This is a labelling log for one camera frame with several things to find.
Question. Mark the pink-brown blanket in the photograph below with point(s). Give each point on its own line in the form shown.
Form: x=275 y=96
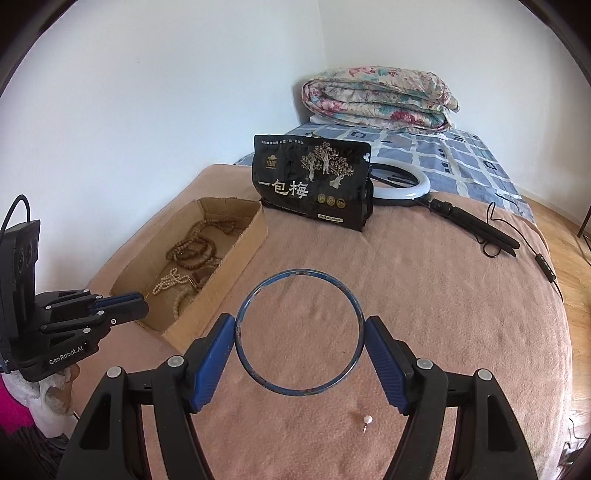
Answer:
x=438 y=323

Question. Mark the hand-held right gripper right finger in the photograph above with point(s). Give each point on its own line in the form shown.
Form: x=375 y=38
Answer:
x=385 y=369

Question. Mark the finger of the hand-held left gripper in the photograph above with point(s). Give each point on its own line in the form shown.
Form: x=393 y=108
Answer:
x=124 y=300
x=129 y=314

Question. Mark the black printed snack bag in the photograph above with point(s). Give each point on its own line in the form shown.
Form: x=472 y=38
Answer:
x=309 y=184

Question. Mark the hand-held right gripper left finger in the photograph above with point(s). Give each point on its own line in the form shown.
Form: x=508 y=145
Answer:
x=210 y=364

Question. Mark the cardboard box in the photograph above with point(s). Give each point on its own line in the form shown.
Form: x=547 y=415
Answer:
x=231 y=258

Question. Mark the folded floral quilt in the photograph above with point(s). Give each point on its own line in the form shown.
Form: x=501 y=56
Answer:
x=378 y=97

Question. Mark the thin blue bangle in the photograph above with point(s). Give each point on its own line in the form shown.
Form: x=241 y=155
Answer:
x=358 y=341

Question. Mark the blue checked bedsheet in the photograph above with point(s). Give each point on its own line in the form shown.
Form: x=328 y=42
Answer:
x=461 y=157

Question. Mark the long brown wooden bead strand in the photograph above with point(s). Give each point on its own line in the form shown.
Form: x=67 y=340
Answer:
x=194 y=251

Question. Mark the pink cloth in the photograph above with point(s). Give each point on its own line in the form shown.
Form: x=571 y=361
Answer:
x=14 y=408

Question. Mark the pearl stud earring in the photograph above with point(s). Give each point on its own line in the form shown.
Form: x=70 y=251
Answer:
x=367 y=420

